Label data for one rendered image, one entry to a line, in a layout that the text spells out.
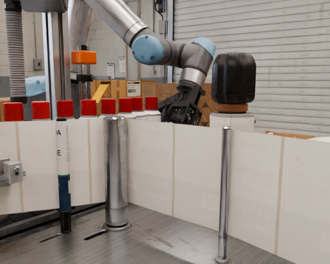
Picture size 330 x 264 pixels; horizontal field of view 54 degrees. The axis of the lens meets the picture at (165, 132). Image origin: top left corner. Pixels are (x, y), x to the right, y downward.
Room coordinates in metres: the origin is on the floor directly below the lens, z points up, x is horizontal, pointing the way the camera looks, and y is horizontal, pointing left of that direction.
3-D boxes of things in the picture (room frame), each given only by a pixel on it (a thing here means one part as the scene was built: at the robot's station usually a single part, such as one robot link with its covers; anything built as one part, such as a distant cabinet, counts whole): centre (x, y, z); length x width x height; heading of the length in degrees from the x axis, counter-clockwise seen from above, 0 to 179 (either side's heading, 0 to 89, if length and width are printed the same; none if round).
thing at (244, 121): (0.62, -0.13, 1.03); 0.09 x 0.09 x 0.30
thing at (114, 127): (0.52, 0.08, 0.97); 0.05 x 0.05 x 0.19
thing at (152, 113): (0.86, 0.04, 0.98); 0.05 x 0.05 x 0.20
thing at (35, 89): (1.06, 0.41, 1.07); 0.13 x 0.12 x 0.14; 158
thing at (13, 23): (0.69, 0.31, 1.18); 0.04 x 0.04 x 0.21
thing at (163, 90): (1.46, -0.09, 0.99); 0.30 x 0.24 x 0.27; 130
